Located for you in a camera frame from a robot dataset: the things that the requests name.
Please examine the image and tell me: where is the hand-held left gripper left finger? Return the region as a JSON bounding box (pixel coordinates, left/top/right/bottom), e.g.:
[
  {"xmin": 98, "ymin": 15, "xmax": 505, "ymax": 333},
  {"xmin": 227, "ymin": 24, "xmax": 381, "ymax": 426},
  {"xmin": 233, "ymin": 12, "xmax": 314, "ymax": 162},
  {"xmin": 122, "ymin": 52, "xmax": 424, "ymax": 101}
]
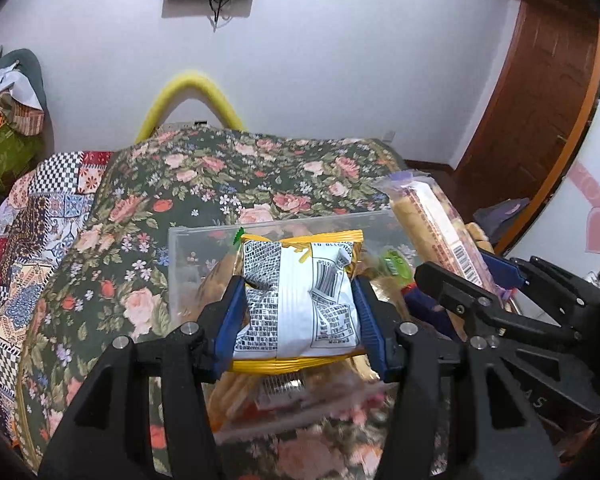
[{"xmin": 37, "ymin": 275, "xmax": 249, "ymax": 480}]

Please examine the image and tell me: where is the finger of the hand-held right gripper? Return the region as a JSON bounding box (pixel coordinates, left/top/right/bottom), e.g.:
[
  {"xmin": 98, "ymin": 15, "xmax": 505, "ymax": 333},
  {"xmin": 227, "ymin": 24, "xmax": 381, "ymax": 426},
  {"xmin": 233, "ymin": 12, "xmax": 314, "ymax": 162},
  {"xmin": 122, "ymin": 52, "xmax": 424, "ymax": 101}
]
[
  {"xmin": 480, "ymin": 251, "xmax": 600, "ymax": 323},
  {"xmin": 414, "ymin": 260, "xmax": 583, "ymax": 347}
]

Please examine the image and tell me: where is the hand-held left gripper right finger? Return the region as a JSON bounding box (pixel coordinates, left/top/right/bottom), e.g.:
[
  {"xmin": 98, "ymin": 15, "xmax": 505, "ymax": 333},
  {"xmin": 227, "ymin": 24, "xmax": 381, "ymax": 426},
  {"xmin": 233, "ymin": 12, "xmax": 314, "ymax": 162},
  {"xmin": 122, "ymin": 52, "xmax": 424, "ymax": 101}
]
[{"xmin": 351, "ymin": 275, "xmax": 564, "ymax": 480}]

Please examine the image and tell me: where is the clear plastic zip bag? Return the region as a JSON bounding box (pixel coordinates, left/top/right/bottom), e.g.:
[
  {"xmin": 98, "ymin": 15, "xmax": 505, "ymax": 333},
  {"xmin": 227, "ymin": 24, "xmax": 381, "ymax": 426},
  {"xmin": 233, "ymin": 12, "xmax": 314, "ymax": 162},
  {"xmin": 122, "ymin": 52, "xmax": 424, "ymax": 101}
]
[{"xmin": 167, "ymin": 209, "xmax": 424, "ymax": 436}]

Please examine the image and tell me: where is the yellow and white snack packet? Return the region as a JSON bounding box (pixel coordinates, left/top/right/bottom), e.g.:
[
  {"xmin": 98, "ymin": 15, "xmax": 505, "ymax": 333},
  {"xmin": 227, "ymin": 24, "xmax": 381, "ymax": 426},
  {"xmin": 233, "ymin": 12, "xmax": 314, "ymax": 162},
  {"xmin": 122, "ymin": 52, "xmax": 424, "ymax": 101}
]
[{"xmin": 230, "ymin": 228, "xmax": 367, "ymax": 374}]

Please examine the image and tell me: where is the long clear cracker packet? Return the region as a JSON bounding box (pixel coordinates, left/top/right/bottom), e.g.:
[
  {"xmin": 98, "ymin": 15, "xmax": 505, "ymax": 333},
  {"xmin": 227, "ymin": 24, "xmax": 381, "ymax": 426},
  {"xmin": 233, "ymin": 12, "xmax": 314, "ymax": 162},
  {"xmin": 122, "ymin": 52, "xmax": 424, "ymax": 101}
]
[{"xmin": 374, "ymin": 171, "xmax": 507, "ymax": 307}]

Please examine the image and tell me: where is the dark purple cloth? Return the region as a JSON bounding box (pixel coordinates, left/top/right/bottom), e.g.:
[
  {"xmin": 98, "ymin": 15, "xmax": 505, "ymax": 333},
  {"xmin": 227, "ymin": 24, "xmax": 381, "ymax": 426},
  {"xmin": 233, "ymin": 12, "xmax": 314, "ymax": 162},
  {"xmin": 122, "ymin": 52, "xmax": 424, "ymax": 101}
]
[{"xmin": 472, "ymin": 197, "xmax": 532, "ymax": 242}]

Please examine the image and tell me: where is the lime green snack packet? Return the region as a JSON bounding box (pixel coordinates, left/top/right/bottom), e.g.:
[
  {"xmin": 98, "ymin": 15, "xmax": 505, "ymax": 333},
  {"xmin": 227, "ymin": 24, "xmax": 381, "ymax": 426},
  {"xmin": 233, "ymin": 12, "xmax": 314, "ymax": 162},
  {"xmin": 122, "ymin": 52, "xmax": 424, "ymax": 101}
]
[{"xmin": 377, "ymin": 247, "xmax": 414, "ymax": 279}]

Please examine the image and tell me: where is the floral green blanket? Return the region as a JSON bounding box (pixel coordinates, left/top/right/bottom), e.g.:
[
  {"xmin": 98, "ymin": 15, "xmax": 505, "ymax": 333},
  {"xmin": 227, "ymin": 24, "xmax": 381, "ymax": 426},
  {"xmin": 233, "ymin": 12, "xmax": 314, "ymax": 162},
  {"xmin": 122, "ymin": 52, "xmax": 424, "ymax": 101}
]
[{"xmin": 15, "ymin": 126, "xmax": 458, "ymax": 480}]

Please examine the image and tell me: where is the brown wooden door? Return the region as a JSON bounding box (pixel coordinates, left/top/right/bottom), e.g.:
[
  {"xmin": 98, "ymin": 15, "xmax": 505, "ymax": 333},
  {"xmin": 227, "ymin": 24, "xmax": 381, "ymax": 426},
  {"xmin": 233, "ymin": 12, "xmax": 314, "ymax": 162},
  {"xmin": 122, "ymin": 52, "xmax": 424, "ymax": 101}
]
[{"xmin": 452, "ymin": 0, "xmax": 600, "ymax": 256}]

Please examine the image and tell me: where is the patchwork quilt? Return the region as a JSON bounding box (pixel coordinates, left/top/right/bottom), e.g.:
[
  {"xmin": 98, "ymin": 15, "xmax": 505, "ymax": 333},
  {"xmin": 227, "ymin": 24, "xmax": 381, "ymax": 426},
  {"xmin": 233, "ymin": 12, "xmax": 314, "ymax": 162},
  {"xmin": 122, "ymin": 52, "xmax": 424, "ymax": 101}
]
[{"xmin": 0, "ymin": 150, "xmax": 117, "ymax": 413}]

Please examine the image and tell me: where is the yellow foam tube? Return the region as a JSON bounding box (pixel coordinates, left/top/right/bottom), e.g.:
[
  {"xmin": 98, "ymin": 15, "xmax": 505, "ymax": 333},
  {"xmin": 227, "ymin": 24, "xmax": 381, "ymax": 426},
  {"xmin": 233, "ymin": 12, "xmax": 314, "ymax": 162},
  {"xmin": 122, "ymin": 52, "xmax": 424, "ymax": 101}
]
[{"xmin": 134, "ymin": 68, "xmax": 246, "ymax": 145}]

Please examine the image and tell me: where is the pile of clothes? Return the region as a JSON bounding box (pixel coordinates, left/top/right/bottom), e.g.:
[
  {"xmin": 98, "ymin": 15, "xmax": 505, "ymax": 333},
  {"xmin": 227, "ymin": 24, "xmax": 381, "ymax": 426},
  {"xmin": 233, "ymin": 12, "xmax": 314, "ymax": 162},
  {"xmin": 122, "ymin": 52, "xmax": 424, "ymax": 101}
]
[{"xmin": 0, "ymin": 46, "xmax": 49, "ymax": 202}]

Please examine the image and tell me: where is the pink wall sticker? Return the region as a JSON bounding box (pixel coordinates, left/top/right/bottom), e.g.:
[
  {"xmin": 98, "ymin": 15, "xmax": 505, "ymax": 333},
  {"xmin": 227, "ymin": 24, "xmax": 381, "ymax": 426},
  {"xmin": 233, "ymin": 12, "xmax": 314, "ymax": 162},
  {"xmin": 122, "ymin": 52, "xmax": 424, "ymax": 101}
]
[{"xmin": 566, "ymin": 159, "xmax": 600, "ymax": 254}]

